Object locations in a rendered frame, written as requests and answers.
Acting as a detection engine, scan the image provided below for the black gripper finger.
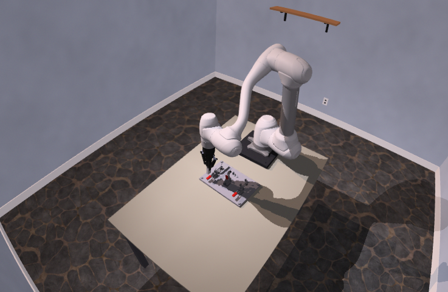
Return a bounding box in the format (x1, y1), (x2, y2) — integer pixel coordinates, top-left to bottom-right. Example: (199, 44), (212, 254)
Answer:
(207, 155), (218, 175)
(200, 150), (208, 167)

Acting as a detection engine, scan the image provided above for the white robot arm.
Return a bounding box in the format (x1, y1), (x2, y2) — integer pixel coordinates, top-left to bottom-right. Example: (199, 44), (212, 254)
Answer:
(199, 44), (312, 159)

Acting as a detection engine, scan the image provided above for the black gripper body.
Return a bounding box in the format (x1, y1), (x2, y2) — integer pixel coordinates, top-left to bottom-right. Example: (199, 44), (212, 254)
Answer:
(202, 147), (215, 159)

